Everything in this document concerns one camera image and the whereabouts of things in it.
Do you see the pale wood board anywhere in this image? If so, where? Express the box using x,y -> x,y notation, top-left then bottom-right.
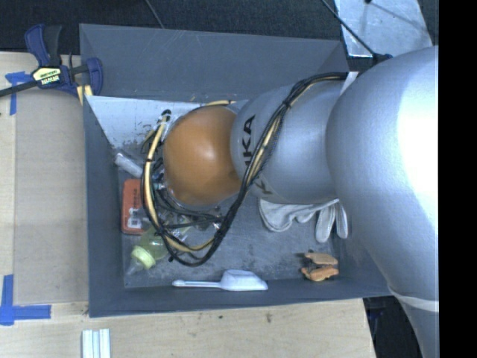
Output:
13,87 -> 91,306

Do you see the clear bottle with yellow cap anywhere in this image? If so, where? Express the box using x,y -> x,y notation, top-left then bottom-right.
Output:
125,228 -> 169,276

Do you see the grey metal bin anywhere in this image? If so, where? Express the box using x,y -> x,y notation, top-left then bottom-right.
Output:
78,22 -> 393,318

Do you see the orange toy figure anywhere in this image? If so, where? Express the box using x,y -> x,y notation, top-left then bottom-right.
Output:
300,251 -> 341,283

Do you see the white work glove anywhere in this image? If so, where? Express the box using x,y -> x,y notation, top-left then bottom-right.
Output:
258,198 -> 350,244

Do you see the black cylinder on white bracket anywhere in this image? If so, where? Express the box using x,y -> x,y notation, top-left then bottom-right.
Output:
155,108 -> 174,129

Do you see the orange flat packet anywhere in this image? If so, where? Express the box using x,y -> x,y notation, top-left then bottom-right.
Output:
121,178 -> 147,236

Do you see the white plastic scoop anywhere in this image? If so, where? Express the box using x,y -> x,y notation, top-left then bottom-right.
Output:
171,268 -> 269,292

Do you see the silver grey cylinder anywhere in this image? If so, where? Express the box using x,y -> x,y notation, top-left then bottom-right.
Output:
113,151 -> 145,178

